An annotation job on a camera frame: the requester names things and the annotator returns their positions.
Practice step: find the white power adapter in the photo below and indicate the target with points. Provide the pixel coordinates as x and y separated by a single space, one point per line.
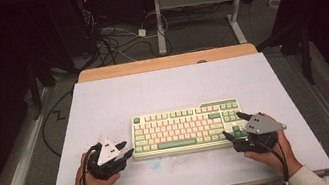
141 32

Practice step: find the white table mat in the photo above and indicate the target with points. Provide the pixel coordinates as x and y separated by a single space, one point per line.
168 88

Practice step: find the green and cream keyboard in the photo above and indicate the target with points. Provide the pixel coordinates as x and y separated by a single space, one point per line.
189 129

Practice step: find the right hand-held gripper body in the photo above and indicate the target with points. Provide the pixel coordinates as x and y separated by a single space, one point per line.
261 125

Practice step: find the black stand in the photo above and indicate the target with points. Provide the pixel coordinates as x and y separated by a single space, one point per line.
35 90

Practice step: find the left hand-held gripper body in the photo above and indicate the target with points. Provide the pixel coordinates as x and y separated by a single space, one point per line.
106 153

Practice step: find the person's right hand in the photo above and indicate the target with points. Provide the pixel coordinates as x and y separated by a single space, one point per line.
266 156

